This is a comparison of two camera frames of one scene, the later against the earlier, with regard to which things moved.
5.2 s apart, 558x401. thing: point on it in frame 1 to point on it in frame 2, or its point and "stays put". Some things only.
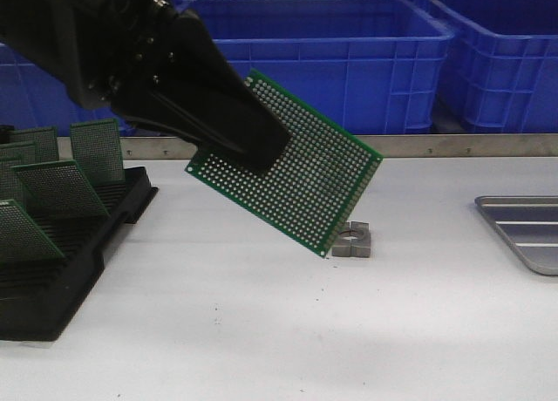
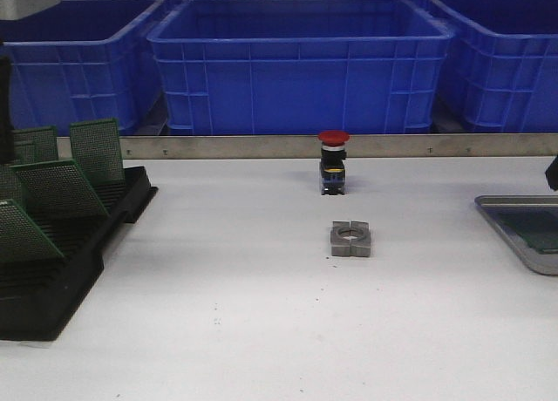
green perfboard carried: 309,193 to 538,226
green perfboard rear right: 96,146 stays put
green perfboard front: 20,238 stays put
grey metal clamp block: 354,241 stays put
